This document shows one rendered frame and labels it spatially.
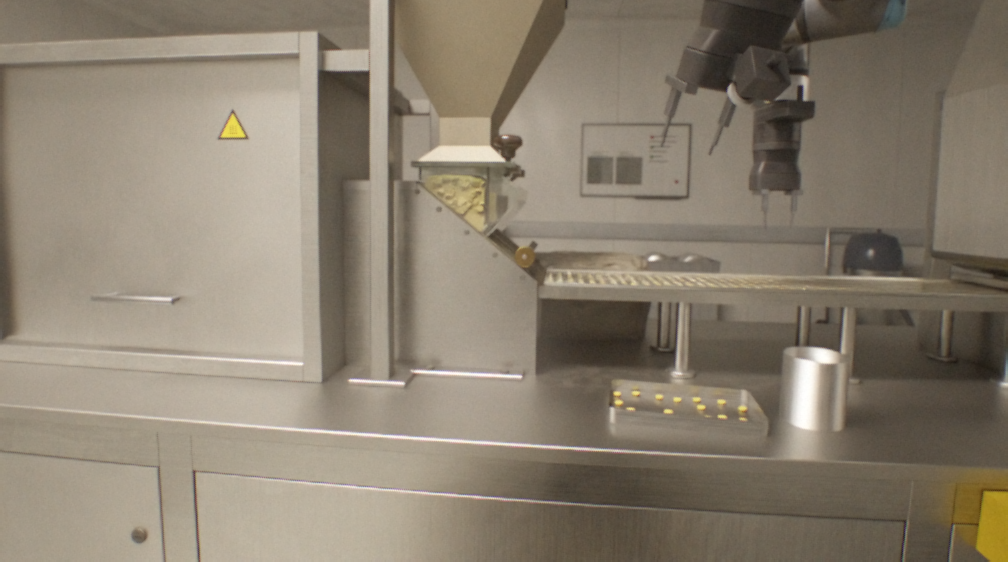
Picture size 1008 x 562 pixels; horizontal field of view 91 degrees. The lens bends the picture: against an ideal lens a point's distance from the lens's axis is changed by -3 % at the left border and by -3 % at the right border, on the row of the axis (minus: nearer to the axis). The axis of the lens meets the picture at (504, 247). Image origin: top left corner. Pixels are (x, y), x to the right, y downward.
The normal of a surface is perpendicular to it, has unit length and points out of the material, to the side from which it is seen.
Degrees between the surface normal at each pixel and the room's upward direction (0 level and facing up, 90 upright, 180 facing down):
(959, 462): 0
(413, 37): 114
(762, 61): 66
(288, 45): 90
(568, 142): 90
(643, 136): 90
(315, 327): 90
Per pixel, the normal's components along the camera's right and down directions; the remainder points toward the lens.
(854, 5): -0.17, 0.93
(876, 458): 0.01, -1.00
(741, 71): -0.98, -0.12
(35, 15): 0.99, 0.03
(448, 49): -0.11, 0.47
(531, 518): -0.11, 0.07
